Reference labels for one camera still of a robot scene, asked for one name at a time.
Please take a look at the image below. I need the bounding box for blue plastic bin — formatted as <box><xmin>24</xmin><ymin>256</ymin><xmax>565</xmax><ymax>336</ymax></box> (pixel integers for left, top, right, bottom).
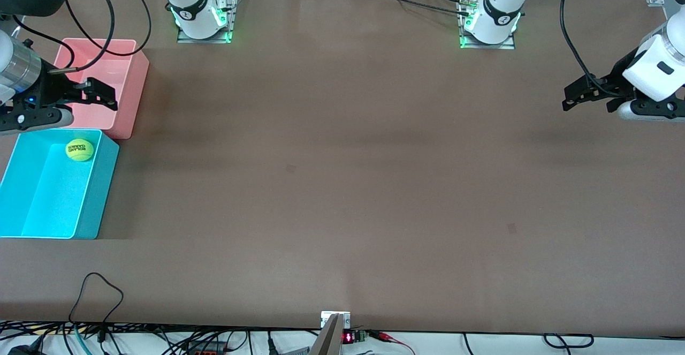
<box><xmin>0</xmin><ymin>128</ymin><xmax>120</xmax><ymax>240</ymax></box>

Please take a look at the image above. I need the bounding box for thin black looped cable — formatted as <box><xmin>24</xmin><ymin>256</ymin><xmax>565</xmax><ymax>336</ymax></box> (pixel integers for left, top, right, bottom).
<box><xmin>68</xmin><ymin>273</ymin><xmax>125</xmax><ymax>341</ymax></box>

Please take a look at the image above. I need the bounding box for black coiled cable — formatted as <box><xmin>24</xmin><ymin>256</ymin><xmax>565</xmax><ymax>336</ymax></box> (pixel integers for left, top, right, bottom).
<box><xmin>543</xmin><ymin>333</ymin><xmax>595</xmax><ymax>349</ymax></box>

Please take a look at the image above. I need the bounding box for grey metal bar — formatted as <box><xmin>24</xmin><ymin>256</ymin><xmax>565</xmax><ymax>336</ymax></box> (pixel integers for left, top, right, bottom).
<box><xmin>309</xmin><ymin>313</ymin><xmax>345</xmax><ymax>355</ymax></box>

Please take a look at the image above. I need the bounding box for small metal table bracket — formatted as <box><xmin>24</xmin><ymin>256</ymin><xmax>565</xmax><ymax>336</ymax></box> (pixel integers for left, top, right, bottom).
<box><xmin>321</xmin><ymin>311</ymin><xmax>352</xmax><ymax>329</ymax></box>

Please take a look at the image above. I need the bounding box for pink plastic bin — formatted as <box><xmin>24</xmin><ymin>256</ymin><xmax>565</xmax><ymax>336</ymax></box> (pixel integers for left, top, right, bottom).
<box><xmin>32</xmin><ymin>38</ymin><xmax>150</xmax><ymax>140</ymax></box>

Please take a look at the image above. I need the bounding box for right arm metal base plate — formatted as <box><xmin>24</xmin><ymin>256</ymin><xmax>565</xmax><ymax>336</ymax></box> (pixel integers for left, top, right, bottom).
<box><xmin>177</xmin><ymin>0</ymin><xmax>239</xmax><ymax>44</ymax></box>

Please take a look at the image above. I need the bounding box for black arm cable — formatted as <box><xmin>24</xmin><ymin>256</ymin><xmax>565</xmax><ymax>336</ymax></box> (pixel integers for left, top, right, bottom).
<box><xmin>559</xmin><ymin>0</ymin><xmax>624</xmax><ymax>99</ymax></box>
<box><xmin>12</xmin><ymin>0</ymin><xmax>153</xmax><ymax>73</ymax></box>

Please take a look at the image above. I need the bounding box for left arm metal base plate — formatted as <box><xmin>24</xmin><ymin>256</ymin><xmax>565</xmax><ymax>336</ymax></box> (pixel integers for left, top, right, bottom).
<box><xmin>458</xmin><ymin>0</ymin><xmax>517</xmax><ymax>50</ymax></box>

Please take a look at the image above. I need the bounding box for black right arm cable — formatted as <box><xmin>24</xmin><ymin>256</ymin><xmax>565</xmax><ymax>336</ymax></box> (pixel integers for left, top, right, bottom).
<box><xmin>12</xmin><ymin>0</ymin><xmax>153</xmax><ymax>73</ymax></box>

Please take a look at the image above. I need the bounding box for long black tabletop cable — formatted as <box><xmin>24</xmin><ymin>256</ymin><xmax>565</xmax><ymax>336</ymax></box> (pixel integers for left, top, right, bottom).
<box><xmin>353</xmin><ymin>0</ymin><xmax>473</xmax><ymax>17</ymax></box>

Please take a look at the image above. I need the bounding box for red wire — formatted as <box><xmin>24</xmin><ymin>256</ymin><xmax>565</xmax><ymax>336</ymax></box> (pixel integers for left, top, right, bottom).
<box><xmin>372</xmin><ymin>331</ymin><xmax>416</xmax><ymax>355</ymax></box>

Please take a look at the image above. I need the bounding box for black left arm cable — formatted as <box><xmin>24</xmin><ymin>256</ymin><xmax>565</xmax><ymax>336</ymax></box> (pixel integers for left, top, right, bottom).
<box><xmin>559</xmin><ymin>0</ymin><xmax>624</xmax><ymax>99</ymax></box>

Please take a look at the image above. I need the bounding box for yellow-green tennis ball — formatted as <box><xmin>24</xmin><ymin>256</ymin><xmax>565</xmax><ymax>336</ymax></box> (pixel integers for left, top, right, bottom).
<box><xmin>65</xmin><ymin>139</ymin><xmax>95</xmax><ymax>162</ymax></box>

